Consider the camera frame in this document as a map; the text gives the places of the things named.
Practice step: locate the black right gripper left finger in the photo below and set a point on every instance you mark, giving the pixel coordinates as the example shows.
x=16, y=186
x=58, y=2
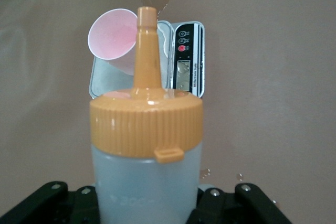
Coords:
x=39, y=205

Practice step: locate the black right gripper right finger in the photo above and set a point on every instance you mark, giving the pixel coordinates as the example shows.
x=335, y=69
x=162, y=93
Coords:
x=249, y=208

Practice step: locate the translucent sauce bottle orange cap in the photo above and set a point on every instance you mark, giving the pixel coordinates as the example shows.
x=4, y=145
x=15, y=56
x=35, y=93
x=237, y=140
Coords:
x=147, y=129

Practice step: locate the pink plastic cup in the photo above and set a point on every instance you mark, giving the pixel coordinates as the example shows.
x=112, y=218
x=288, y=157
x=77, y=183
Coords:
x=110, y=35

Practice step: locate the brown table cover sheet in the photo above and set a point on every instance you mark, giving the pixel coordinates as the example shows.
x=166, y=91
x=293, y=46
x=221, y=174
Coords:
x=262, y=103

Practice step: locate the silver digital kitchen scale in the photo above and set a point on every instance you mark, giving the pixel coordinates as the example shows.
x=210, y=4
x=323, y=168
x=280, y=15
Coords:
x=186, y=58

